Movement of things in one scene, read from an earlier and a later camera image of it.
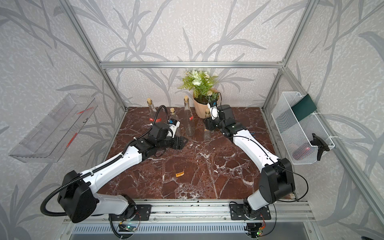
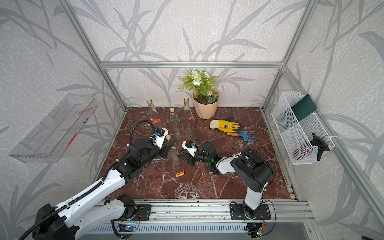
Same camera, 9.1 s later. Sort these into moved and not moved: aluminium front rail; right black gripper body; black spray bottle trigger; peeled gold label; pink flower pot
Moved: right black gripper body
Not moved: black spray bottle trigger; pink flower pot; aluminium front rail; peeled gold label
